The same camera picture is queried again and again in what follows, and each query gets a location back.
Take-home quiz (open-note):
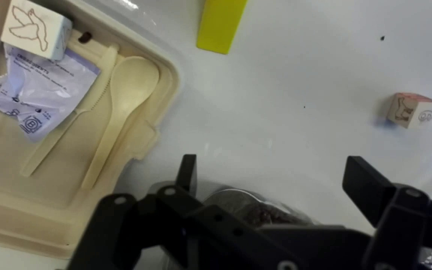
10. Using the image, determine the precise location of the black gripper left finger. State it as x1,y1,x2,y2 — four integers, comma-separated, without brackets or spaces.
67,154,297,270

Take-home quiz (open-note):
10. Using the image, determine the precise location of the yellow block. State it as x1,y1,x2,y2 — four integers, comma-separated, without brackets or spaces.
196,0,247,54

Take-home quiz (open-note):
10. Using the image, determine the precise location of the beige plastic spoon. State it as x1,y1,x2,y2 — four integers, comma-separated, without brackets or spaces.
81,55,159,189

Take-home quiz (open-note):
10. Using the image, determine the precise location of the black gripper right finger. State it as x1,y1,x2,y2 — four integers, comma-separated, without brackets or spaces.
342,156,432,270

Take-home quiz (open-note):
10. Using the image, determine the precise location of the beige plastic knife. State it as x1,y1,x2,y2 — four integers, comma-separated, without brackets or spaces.
18,43,120,180

